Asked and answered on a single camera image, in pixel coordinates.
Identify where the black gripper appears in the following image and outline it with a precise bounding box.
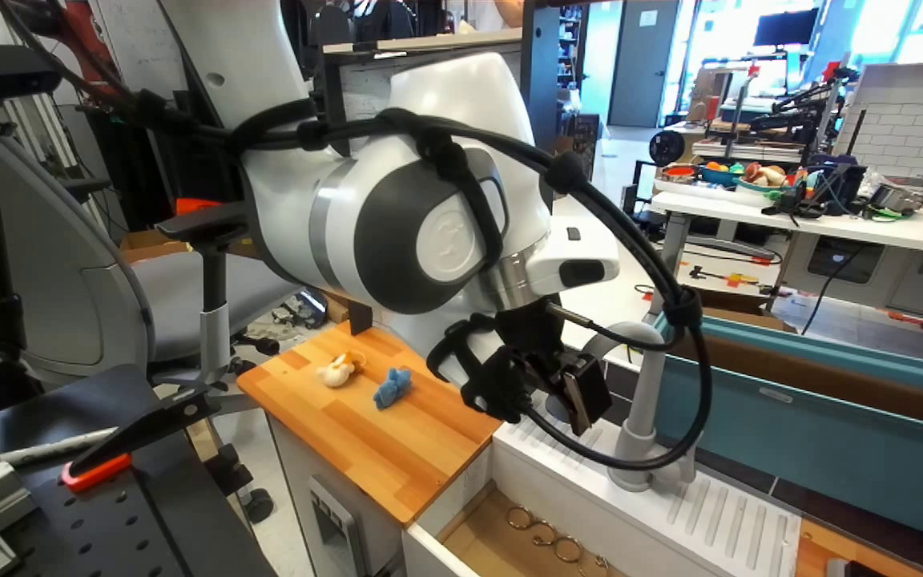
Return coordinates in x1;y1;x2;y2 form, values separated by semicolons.
459;302;614;435

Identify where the grey curved toy tap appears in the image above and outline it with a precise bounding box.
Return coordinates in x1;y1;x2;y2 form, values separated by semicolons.
586;317;700;496

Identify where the white toy sink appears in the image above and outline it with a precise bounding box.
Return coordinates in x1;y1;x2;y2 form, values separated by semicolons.
401;413;808;577

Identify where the blue toy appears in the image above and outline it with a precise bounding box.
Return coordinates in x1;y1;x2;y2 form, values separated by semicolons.
372;365;417;413

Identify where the wooden countertop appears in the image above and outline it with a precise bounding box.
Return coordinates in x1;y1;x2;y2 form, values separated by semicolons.
235;320;502;528

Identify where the white and orange plush toy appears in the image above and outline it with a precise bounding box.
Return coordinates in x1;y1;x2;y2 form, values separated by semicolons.
316;350;361;392

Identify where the white toy kitchen cabinet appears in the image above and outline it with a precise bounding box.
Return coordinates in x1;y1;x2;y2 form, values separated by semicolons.
264;413;427;577

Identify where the large teal bin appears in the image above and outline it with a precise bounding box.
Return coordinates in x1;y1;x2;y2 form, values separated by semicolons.
648;312;923;553

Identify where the white cluttered desk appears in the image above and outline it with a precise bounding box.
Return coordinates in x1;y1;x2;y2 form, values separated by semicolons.
648;175;923;263

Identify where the wooden stove base board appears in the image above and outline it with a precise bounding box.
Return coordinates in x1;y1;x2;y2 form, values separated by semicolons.
794;516;923;577

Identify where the black perforated table board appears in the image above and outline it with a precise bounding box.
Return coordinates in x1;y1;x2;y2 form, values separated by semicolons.
0;363;285;577

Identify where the dark monitor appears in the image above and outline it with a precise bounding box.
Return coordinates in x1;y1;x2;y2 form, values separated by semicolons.
753;6;824;49

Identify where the white brick-pattern panel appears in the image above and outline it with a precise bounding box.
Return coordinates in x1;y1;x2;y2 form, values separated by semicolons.
826;60;923;180

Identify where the grey office chair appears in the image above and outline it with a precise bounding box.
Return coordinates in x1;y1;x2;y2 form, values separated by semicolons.
0;137;310;392

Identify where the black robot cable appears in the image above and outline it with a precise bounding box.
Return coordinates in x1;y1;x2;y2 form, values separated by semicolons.
128;90;718;473

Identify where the black cabinet handle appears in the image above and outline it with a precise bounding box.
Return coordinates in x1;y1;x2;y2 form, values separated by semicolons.
305;473;364;559

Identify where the black clamp with orange handle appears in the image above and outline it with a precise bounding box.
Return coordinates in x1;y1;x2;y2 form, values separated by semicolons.
56;380;222;496

